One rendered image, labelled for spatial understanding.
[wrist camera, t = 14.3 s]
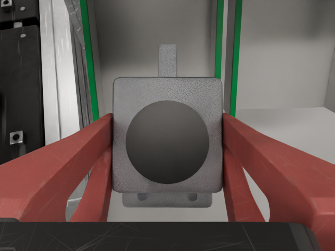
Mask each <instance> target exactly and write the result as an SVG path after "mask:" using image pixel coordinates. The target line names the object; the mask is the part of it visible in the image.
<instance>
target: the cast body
mask: <svg viewBox="0 0 335 251"><path fill-rule="evenodd" d="M111 185H112V188H113V190H114V191H116V192H118V193H122V203H123V205H124V206H125V207H127V208H208V207H211V205H212V194H213V193H217V192H220V191H221V190H222V188H223V84H222V81H221V80H220V79H218V78H216V77H177V45H176V44H159V63H158V77H119V78H116V79H115V80H114V82H113V100H112V176H111Z"/></svg>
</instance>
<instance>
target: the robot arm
mask: <svg viewBox="0 0 335 251"><path fill-rule="evenodd" d="M243 168H244V169H245V170H246V172H247V173H248V174H249V175H250V177H251V178H252V179H253V181H254V182H255V183H256V184H257V186H258V187H259V188H260V190H261V191H262V192H263V194H264V195H265V196H266V198H267V200H268V203H269V209H270V218H269V222H266V221H265V219H264V217H263V215H262V213H261V211H260V209H259V208H258V206H257V204H256V202H255V200H254V198H253V195H252V193H251V191H250V188H249V185H248V182H247V179H246V175H245V172H244V169H243ZM90 169H92V170H91V173H90V176H89V179H88V182H87V185H86V188H85V191H84V194H83V196H82V198H81V200H80V202H79V204H78V206H77V208H76V210H75V212H74V214H73V215H72V217H71V219H70V221H69V222H67V221H66V217H65V211H66V205H67V201H68V198H69V197H70V195H71V194H72V193H73V192H74V190H75V189H76V188H77V186H78V185H79V184H80V182H81V181H82V180H83V179H84V177H85V176H86V175H87V173H88V172H89V171H90ZM111 176H112V113H108V114H106V115H104V116H103V117H101V118H99V119H98V120H96V121H94V122H93V123H91V124H89V125H88V126H86V127H84V128H83V129H81V130H79V131H78V132H76V133H74V134H72V135H70V136H68V137H65V138H63V139H61V140H58V141H56V142H54V143H51V144H49V145H47V146H44V147H42V148H39V149H37V150H35V151H32V152H30V153H28V154H25V155H23V156H21V157H18V158H16V159H14V160H11V161H9V162H6V163H4V164H2V165H0V251H335V164H332V163H330V162H328V161H325V160H323V159H320V158H318V157H316V156H313V155H311V154H309V153H306V152H304V151H301V150H299V149H297V148H294V147H292V146H290V145H287V144H285V143H283V142H280V141H278V140H275V139H273V138H271V137H268V136H266V135H264V134H262V133H260V132H258V131H257V130H255V129H253V128H252V127H250V126H248V125H247V124H245V123H243V122H241V121H240V120H238V119H236V118H235V117H233V116H231V115H230V114H228V113H223V192H224V199H225V205H226V211H227V217H228V222H107V217H108V211H109V205H110V199H111V193H112V185H111Z"/></svg>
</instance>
